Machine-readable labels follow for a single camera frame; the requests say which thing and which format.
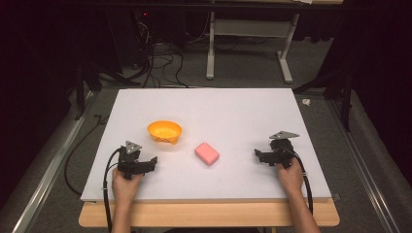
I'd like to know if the grey metal floor rail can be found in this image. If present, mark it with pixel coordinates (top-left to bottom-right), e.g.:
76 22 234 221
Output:
326 96 402 233
12 90 100 233

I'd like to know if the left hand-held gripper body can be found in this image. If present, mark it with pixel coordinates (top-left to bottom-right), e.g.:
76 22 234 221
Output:
117 140 151 181

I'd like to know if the person's right hand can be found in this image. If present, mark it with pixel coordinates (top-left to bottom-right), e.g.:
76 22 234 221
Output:
276 157 306 196

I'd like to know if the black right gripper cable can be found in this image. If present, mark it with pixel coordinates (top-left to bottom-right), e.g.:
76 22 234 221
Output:
282 146 315 216

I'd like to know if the orange soap dish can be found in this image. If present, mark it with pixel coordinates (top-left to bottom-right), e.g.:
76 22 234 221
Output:
147 119 184 146

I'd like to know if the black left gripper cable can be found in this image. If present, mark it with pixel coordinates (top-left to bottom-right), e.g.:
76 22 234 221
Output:
102 147 126 233

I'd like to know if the person's left hand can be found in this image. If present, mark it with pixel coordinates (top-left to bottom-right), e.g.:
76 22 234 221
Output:
111 167 144 204

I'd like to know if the black cable on floor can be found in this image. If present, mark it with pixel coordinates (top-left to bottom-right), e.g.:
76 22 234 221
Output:
63 114 111 197

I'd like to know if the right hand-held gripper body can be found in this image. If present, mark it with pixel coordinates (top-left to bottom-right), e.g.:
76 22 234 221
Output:
265 130 300 170

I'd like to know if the tangle of black cables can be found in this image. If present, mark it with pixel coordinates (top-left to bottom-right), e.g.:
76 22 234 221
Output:
131 18 190 89

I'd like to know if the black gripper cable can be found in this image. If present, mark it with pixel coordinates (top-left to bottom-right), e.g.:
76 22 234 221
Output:
102 147 126 233
282 146 315 216

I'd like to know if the wooden table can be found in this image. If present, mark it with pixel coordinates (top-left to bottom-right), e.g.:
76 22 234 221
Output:
78 87 341 228

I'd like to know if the white metal desk frame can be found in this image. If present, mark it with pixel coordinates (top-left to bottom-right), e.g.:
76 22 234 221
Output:
205 0 344 84

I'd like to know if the black metal stand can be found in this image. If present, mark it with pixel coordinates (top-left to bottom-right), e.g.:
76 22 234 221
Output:
292 69 355 133
73 59 142 121

